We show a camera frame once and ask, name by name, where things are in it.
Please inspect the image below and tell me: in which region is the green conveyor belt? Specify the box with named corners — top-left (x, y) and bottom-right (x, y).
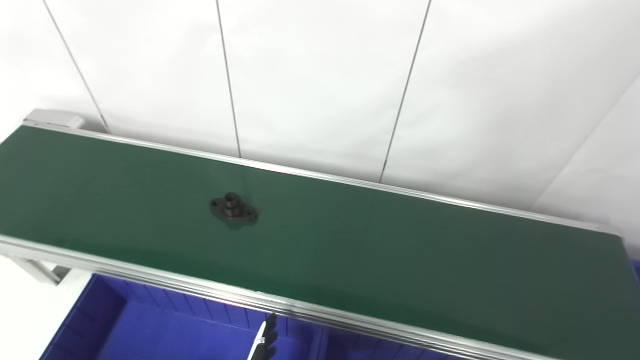
top-left (0, 125), bottom-right (640, 360)
top-left (0, 109), bottom-right (640, 360)

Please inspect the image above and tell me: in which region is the black flanged mechanical part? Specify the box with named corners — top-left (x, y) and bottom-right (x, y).
top-left (209, 192), bottom-right (259, 229)

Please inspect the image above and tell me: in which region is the aluminium conveyor support leg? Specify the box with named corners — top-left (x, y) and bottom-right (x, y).
top-left (9, 254), bottom-right (72, 286)

